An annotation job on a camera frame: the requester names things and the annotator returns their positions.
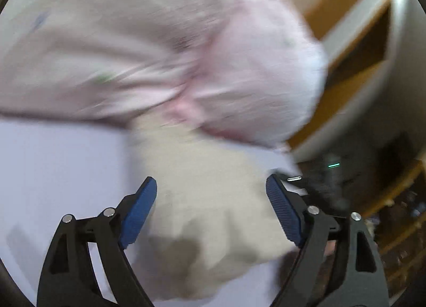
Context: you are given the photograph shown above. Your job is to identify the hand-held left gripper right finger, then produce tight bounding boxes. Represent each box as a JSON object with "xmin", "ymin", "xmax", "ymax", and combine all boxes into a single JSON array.
[{"xmin": 265, "ymin": 174, "xmax": 391, "ymax": 307}]

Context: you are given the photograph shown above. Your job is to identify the wooden slatted rack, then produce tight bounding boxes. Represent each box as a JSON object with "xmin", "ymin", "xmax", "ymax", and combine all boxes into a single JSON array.
[{"xmin": 361, "ymin": 157, "xmax": 426, "ymax": 294}]

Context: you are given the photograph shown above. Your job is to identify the white and wooden shelf unit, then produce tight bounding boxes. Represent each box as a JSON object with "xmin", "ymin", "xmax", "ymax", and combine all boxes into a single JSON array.
[{"xmin": 266, "ymin": 0, "xmax": 420, "ymax": 163}]

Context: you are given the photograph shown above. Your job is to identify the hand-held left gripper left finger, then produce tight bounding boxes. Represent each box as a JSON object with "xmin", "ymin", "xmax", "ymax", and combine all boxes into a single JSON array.
[{"xmin": 36, "ymin": 176, "xmax": 158, "ymax": 307}]

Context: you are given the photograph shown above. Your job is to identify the pale pink small garment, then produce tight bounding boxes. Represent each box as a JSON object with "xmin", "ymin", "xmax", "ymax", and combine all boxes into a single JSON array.
[{"xmin": 0, "ymin": 0, "xmax": 329, "ymax": 155}]

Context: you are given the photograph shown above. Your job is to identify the cream small garment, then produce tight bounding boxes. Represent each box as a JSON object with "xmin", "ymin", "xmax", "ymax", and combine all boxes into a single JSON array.
[{"xmin": 127, "ymin": 115, "xmax": 302, "ymax": 301}]

